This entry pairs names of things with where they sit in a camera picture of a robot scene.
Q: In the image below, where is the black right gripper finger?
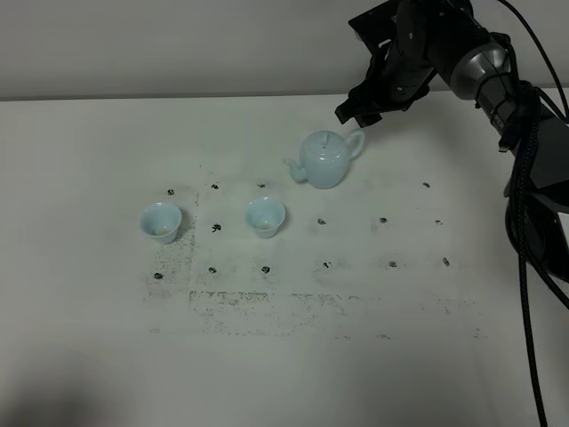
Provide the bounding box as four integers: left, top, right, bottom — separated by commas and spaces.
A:
334, 85, 376, 125
357, 109, 383, 129

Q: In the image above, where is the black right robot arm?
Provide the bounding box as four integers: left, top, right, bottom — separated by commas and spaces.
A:
335, 1, 568, 280

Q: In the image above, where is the light blue teacup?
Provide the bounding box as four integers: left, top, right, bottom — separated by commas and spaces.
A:
244, 197, 286, 238
139, 202, 182, 245

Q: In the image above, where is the right light blue teacup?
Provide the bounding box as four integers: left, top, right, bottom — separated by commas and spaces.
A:
244, 197, 286, 238

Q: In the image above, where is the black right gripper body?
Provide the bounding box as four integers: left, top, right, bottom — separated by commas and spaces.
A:
349, 1, 445, 111

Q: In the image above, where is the left light blue teacup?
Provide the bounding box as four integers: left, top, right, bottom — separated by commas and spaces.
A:
139, 202, 182, 245

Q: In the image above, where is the light blue porcelain teapot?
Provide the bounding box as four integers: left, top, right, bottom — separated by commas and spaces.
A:
284, 129, 365, 189

